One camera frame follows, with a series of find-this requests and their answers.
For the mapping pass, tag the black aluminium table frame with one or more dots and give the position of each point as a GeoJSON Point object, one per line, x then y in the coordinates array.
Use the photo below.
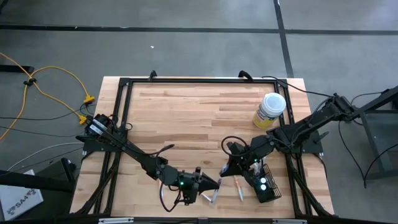
{"type": "Point", "coordinates": [202, 81]}

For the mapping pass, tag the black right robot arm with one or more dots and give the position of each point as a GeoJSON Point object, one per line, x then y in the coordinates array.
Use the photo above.
{"type": "Point", "coordinates": [311, 124]}

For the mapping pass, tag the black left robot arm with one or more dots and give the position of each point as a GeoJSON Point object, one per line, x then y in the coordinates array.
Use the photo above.
{"type": "Point", "coordinates": [133, 149]}

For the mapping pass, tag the yellow Lysol wipes canister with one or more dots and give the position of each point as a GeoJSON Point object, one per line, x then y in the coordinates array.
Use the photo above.
{"type": "Point", "coordinates": [270, 102]}

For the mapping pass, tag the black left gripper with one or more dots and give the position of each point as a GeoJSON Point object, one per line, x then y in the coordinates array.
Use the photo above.
{"type": "Point", "coordinates": [191, 183]}

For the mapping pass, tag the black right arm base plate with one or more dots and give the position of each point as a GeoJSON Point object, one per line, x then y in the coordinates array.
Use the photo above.
{"type": "Point", "coordinates": [312, 146]}

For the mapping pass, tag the dark metal cart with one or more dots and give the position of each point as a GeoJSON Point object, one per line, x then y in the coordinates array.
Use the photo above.
{"type": "Point", "coordinates": [373, 146]}

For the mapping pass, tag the black stand foot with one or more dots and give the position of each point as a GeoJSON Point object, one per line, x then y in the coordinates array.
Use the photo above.
{"type": "Point", "coordinates": [15, 68]}

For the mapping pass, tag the blue mouthwash bottle white cap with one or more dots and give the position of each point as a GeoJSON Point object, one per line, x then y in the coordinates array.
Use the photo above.
{"type": "Point", "coordinates": [263, 187]}
{"type": "Point", "coordinates": [263, 180]}

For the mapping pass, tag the purple toothbrush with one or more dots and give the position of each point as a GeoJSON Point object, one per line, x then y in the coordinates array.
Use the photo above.
{"type": "Point", "coordinates": [215, 195]}

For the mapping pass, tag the black floor stand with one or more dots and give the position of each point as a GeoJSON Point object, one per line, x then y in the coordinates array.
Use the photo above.
{"type": "Point", "coordinates": [37, 182]}

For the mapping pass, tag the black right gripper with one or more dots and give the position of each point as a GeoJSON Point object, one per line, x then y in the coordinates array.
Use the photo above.
{"type": "Point", "coordinates": [245, 161]}

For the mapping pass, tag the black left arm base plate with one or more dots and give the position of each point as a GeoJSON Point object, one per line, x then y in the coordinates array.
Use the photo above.
{"type": "Point", "coordinates": [93, 146]}

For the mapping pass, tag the white printed cardboard box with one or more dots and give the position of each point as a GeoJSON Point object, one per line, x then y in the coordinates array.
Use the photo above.
{"type": "Point", "coordinates": [18, 199]}

